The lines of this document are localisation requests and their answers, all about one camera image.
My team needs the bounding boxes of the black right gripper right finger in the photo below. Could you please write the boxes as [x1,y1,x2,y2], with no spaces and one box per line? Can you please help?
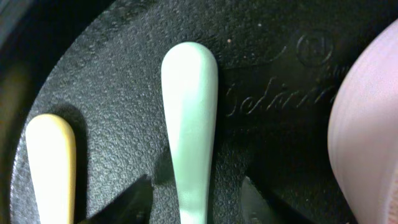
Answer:
[241,176,313,224]

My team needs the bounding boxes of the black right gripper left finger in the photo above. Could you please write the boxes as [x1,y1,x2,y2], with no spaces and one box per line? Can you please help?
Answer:
[78,174,154,224]

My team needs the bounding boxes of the mint green plastic knife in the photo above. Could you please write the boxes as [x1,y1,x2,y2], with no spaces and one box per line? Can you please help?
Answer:
[161,42,218,224]

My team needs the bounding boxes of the round black tray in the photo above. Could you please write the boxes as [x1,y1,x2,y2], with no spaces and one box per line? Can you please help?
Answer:
[1,1,397,223]

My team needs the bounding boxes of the yellow plastic knife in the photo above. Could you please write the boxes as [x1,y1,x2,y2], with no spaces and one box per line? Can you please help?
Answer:
[25,114,76,223]

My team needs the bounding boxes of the pink bowl with grains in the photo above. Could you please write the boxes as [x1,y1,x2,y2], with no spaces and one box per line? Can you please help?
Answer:
[328,22,397,223]

